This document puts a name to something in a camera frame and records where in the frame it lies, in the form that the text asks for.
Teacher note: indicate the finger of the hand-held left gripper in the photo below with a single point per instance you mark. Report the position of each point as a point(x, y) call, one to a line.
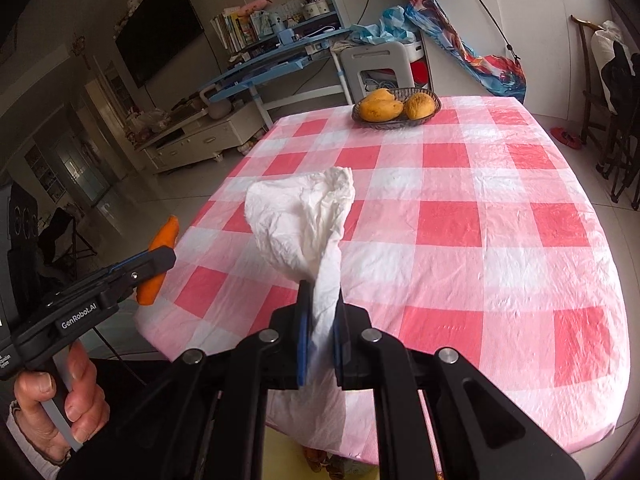
point(155, 266)
point(140, 259)

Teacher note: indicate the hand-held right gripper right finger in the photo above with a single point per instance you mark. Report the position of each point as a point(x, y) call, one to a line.
point(340, 345)

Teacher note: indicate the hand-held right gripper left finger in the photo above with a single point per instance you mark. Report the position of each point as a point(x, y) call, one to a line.
point(304, 340)

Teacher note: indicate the orange fruit peel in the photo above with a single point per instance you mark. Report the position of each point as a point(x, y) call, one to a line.
point(167, 235)

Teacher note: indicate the white tissue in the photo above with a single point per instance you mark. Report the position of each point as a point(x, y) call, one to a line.
point(295, 225)

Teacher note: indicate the yellow plastic basin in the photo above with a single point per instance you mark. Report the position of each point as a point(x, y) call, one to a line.
point(285, 455)

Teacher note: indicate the person's left hand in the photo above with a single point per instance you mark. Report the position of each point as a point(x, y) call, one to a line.
point(87, 400)

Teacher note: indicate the black folding stand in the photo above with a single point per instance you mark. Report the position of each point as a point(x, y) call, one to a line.
point(67, 235)

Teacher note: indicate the white television cabinet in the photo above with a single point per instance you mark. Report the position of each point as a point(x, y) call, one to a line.
point(205, 137)

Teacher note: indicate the plastic bags on television cabinet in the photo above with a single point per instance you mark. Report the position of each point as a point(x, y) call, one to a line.
point(150, 121)

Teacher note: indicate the table with pink checked tablecloth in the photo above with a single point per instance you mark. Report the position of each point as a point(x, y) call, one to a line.
point(450, 240)

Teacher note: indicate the pink kettlebell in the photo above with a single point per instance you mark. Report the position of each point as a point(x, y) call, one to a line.
point(217, 107)

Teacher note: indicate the yellow mango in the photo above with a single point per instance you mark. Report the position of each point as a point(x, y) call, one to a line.
point(381, 111)
point(420, 106)
point(381, 94)

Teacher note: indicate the blue study desk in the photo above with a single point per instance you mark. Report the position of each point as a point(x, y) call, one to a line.
point(280, 62)

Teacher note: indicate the plush toys above television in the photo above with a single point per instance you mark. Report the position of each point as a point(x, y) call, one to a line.
point(127, 12)

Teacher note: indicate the row of books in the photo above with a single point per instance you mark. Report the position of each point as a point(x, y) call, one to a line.
point(235, 30)

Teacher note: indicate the woven fruit basket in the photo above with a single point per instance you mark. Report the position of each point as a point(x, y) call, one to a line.
point(430, 110)

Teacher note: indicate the pink plush toy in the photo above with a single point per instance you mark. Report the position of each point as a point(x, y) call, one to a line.
point(252, 6)

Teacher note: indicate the white plastic stool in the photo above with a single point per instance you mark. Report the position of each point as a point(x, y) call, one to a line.
point(375, 60)

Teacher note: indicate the white pen holder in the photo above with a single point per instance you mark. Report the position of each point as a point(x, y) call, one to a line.
point(316, 6)

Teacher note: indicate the red slipper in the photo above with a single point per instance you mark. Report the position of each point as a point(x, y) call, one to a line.
point(566, 138)

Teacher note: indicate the colourful printed hanging bag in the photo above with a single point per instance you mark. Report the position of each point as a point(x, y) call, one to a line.
point(465, 55)

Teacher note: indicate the blue crumpled cloth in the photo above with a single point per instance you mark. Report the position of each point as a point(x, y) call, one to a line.
point(385, 27)

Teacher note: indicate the dark wooden chair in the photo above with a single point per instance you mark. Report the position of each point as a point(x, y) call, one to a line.
point(587, 105)

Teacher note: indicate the white bag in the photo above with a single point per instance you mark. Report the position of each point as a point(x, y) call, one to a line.
point(607, 40)

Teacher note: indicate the black wall television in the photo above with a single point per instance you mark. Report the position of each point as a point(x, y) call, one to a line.
point(160, 30)

